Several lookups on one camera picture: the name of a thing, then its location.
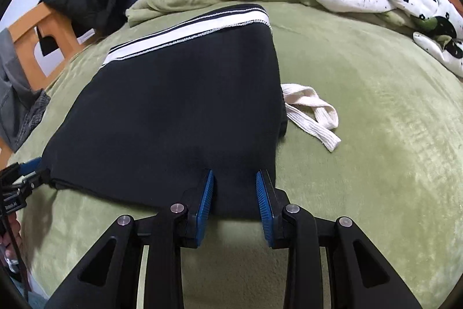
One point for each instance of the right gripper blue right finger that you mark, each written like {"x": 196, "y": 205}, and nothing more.
{"x": 331, "y": 263}

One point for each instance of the black pants with white stripe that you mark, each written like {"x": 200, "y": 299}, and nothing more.
{"x": 165, "y": 112}

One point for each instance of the green fleece bed blanket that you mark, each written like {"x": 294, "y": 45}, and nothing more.
{"x": 374, "y": 133}

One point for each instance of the person's left hand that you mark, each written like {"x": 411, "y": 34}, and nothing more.
{"x": 8, "y": 253}

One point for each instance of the black jacket on footboard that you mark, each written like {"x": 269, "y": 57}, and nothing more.
{"x": 102, "y": 16}

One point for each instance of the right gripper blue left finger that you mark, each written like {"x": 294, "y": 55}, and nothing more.
{"x": 137, "y": 263}

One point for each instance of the grey trousers of person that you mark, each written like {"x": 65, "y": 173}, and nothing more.
{"x": 22, "y": 108}

